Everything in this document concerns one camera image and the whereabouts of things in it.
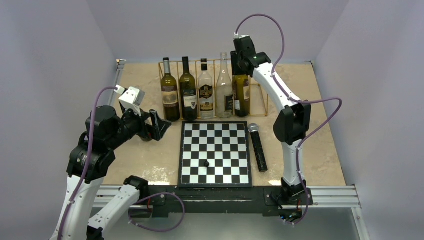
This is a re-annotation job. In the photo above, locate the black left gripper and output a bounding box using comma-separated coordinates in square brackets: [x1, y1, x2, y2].
[106, 103, 171, 149]

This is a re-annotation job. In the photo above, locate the clear glass bottle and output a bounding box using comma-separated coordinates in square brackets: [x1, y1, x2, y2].
[215, 52, 234, 119]

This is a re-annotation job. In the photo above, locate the clear square liquor bottle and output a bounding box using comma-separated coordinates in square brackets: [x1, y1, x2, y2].
[198, 58, 214, 120]

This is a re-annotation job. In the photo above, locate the green Primitivo wine bottle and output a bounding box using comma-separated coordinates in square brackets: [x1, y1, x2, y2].
[160, 57, 181, 122]

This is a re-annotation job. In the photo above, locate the dark green wine bottle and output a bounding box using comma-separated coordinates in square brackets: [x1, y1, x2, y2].
[179, 56, 198, 121]

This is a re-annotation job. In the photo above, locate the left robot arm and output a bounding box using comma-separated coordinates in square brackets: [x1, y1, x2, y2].
[51, 105, 172, 240]

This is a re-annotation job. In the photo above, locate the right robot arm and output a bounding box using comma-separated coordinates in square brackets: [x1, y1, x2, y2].
[233, 35, 312, 205]

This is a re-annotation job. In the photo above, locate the black white chessboard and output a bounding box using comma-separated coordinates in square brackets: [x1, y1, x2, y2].
[177, 121, 253, 188]

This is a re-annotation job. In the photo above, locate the black handheld microphone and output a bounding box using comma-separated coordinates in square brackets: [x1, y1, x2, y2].
[248, 123, 268, 173]

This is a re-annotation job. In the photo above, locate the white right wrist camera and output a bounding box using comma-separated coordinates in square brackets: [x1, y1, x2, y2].
[233, 32, 249, 40]

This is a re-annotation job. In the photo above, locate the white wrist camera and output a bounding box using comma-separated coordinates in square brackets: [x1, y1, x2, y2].
[233, 32, 249, 40]
[114, 85, 146, 117]

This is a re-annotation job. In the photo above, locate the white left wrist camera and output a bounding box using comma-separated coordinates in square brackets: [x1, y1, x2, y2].
[114, 85, 146, 117]

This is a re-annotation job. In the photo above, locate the gold wire wine rack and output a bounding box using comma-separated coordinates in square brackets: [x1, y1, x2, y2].
[169, 58, 269, 117]

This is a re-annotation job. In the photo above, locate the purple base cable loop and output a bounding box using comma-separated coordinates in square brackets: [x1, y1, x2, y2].
[128, 191, 186, 233]

